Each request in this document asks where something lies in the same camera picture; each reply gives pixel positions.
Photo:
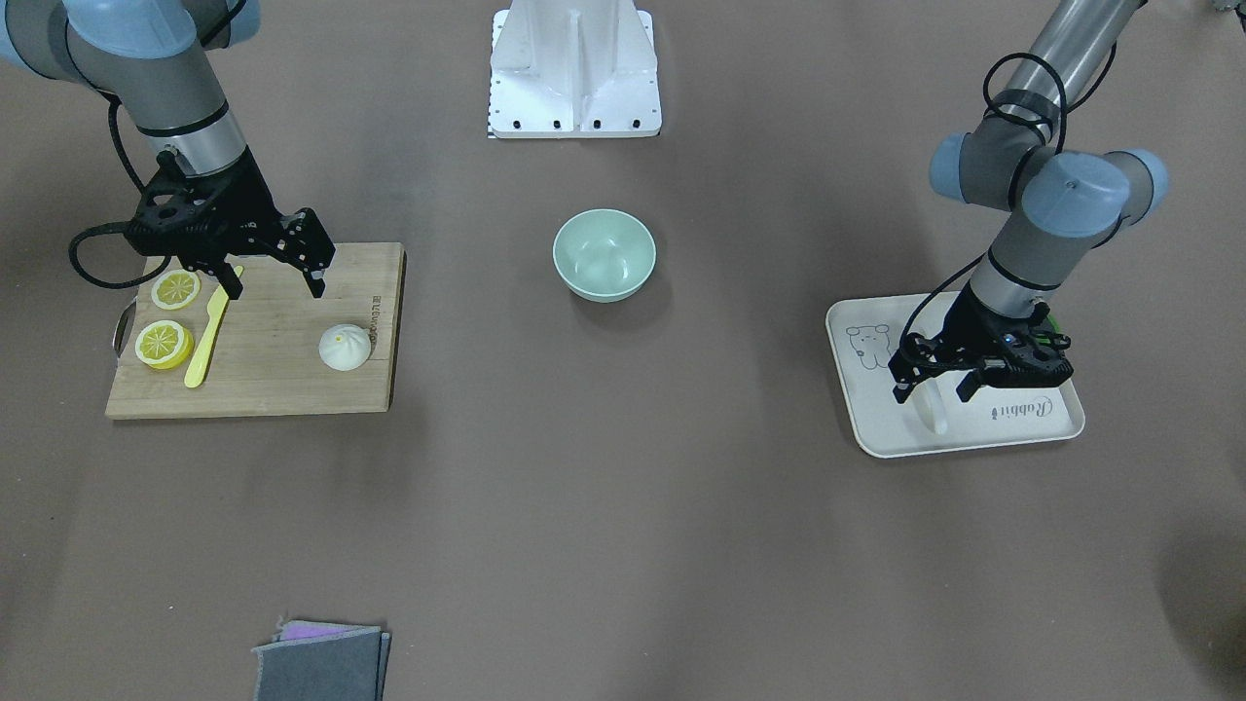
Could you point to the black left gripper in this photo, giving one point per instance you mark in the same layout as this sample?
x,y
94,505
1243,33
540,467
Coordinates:
x,y
967,322

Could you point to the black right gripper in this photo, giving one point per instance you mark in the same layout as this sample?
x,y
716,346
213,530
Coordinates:
x,y
249,201

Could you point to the white ceramic spoon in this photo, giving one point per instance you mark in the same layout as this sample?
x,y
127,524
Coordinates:
x,y
931,407

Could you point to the white steamed bun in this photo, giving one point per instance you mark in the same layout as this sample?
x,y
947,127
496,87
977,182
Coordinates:
x,y
344,347

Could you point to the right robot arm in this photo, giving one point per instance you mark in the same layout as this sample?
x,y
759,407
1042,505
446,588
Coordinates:
x,y
148,57

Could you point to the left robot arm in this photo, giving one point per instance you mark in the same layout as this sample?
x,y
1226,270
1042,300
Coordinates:
x,y
1060,202

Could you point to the mint green bowl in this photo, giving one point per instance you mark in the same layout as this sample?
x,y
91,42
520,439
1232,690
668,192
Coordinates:
x,y
604,255

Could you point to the yellow plastic knife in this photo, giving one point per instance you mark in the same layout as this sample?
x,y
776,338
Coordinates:
x,y
200,359

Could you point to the white rabbit tray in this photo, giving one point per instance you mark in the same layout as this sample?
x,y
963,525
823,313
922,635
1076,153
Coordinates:
x,y
864,333

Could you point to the wooden cutting board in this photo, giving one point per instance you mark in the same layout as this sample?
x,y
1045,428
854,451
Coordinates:
x,y
265,360

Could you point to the lemon slice near knife tip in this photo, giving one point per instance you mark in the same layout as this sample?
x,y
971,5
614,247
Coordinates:
x,y
175,289

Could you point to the green lime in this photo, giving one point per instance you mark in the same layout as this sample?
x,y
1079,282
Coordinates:
x,y
1043,326

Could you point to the folded grey cloth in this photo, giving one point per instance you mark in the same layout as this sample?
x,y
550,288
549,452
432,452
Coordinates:
x,y
310,660

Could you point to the lemon slice near knife handle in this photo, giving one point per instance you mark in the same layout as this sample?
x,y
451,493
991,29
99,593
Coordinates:
x,y
163,345

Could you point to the white camera mast base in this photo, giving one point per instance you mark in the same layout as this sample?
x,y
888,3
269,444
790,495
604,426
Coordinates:
x,y
573,69

